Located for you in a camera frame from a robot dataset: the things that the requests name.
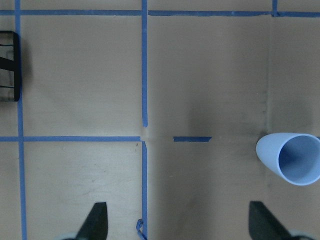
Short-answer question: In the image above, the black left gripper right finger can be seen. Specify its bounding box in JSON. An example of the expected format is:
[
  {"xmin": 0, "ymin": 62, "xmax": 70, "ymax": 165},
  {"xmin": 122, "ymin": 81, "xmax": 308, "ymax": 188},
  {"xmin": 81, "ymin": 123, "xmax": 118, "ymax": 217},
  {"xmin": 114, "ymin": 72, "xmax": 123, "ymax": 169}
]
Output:
[{"xmin": 248, "ymin": 201, "xmax": 292, "ymax": 240}]

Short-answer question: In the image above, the light blue plastic cup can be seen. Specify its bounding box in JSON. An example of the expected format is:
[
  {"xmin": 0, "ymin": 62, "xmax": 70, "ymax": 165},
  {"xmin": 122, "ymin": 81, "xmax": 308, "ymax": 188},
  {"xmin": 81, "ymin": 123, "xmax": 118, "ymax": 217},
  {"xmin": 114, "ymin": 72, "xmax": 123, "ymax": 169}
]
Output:
[{"xmin": 256, "ymin": 133, "xmax": 320, "ymax": 186}]

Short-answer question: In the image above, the black wire cup rack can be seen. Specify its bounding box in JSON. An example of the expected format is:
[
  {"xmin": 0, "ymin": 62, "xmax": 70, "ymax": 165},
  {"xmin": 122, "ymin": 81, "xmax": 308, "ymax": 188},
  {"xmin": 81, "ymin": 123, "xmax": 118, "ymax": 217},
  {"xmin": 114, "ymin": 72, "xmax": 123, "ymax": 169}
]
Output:
[{"xmin": 0, "ymin": 30, "xmax": 22, "ymax": 102}]

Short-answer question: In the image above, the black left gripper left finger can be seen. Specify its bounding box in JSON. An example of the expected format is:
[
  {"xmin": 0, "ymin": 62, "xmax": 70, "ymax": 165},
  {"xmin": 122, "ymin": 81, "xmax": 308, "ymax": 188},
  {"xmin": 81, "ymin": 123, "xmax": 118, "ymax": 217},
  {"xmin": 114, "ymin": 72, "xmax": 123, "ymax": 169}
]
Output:
[{"xmin": 75, "ymin": 202, "xmax": 108, "ymax": 240}]

